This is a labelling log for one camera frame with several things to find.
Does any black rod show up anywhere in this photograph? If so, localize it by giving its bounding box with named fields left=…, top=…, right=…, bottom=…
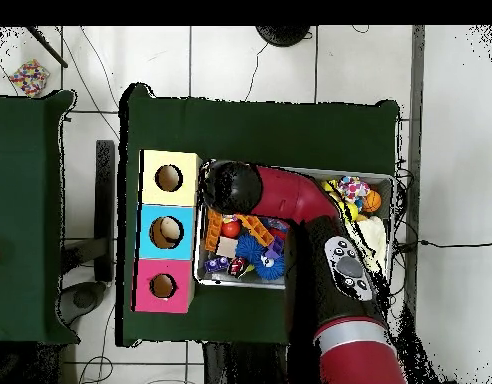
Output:
left=25, top=25, right=69, bottom=69

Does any wooden box with three holes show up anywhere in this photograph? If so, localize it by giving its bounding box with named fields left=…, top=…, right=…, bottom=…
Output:
left=131, top=149, right=202, bottom=314

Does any multicoloured speckled cloth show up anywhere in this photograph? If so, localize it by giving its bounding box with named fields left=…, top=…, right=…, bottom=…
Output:
left=8, top=58, right=51, bottom=97

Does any shallow wire mesh bin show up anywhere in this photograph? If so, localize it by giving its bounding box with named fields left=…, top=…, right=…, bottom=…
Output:
left=193, top=160, right=396, bottom=290

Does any cream knitted cloth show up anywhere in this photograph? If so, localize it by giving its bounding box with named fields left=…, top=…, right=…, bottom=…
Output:
left=353, top=215, right=387, bottom=273

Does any wooden block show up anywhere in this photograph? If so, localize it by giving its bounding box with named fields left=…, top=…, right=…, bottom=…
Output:
left=216, top=235, right=240, bottom=259

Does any yellow ball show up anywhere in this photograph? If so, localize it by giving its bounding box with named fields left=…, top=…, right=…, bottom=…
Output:
left=341, top=200, right=359, bottom=223

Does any black upright panel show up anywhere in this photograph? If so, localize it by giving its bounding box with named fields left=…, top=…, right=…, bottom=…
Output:
left=94, top=139, right=116, bottom=283

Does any dark green table cloth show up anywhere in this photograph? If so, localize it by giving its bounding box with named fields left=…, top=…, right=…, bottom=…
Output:
left=0, top=90, right=80, bottom=345
left=115, top=83, right=401, bottom=347

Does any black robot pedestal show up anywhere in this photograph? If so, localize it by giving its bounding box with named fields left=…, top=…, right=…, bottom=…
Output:
left=203, top=341, right=289, bottom=384

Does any long orange toy brick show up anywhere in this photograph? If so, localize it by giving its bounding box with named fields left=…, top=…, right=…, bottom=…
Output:
left=235, top=213, right=276, bottom=247

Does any black round stand base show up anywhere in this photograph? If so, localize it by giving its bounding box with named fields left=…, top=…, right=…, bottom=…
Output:
left=254, top=25, right=312, bottom=48

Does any black cable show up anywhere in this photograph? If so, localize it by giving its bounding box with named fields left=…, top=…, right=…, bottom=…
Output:
left=244, top=41, right=271, bottom=102
left=393, top=238, right=492, bottom=249

